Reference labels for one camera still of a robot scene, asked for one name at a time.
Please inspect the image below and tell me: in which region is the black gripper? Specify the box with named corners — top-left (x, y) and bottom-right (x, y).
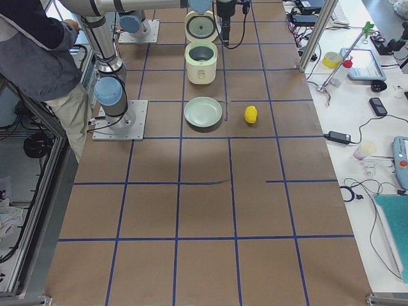
top-left (215, 0), bottom-right (237, 43)

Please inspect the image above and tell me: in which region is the white rice cooker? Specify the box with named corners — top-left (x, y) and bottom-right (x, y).
top-left (184, 11), bottom-right (218, 85)

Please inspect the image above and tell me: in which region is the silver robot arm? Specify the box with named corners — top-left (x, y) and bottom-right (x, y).
top-left (119, 10), bottom-right (150, 37)
top-left (62, 1), bottom-right (249, 85)

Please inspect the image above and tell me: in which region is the green plate near potato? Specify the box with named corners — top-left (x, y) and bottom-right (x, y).
top-left (184, 96), bottom-right (223, 128)

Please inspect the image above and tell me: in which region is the yellow toy potato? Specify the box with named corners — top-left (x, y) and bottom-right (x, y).
top-left (244, 105), bottom-right (258, 124)

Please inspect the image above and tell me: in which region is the yellow tape roll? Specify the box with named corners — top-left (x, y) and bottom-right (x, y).
top-left (322, 52), bottom-right (343, 69)

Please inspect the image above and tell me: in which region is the metal clamp stand rod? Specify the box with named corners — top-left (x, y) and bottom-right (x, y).
top-left (316, 22), bottom-right (374, 106)

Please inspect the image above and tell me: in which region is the blue tablet device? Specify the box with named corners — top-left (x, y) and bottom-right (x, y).
top-left (335, 48), bottom-right (386, 82)

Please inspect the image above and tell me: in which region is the black power adapter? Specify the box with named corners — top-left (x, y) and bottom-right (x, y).
top-left (324, 131), bottom-right (351, 145)

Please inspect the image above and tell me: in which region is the black phone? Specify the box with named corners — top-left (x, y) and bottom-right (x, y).
top-left (368, 98), bottom-right (388, 117)

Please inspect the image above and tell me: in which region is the paper cup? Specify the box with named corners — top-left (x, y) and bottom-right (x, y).
top-left (353, 140), bottom-right (377, 160)

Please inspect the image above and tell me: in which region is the person in grey jacket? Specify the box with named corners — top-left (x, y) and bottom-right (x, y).
top-left (1, 1), bottom-right (92, 159)

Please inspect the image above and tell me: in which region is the blue teach pendant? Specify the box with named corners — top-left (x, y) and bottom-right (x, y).
top-left (392, 136), bottom-right (407, 190)

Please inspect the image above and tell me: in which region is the teal cutting mat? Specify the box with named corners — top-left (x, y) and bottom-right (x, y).
top-left (375, 195), bottom-right (407, 284)

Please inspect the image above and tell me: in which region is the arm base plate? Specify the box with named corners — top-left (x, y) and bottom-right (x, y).
top-left (91, 100), bottom-right (148, 141)
top-left (119, 16), bottom-right (160, 44)

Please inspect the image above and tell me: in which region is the aluminium frame post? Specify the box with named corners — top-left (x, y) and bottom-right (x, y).
top-left (298, 0), bottom-right (338, 72)

